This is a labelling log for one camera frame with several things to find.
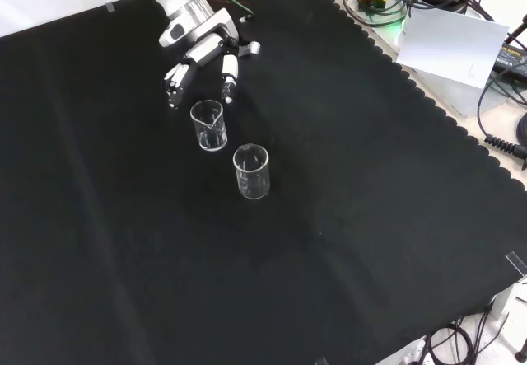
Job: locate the black power adapter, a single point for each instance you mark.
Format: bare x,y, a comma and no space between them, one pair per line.
512,58

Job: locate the black tripod pole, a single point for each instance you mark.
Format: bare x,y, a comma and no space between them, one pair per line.
516,33

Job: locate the white power strip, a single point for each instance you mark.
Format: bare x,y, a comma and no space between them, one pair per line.
411,352

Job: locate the clear tape piece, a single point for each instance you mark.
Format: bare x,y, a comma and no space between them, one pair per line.
321,361
516,263
110,7

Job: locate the white metal bracket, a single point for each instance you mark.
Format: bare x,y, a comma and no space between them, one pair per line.
512,303

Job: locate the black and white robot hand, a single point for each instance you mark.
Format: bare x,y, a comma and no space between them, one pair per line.
203,50

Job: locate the black bench cloth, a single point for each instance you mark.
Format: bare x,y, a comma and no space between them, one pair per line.
123,216

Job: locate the pale board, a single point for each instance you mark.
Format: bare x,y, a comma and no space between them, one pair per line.
449,45

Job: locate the clear glass beaker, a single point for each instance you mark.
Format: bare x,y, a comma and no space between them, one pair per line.
212,143
254,192

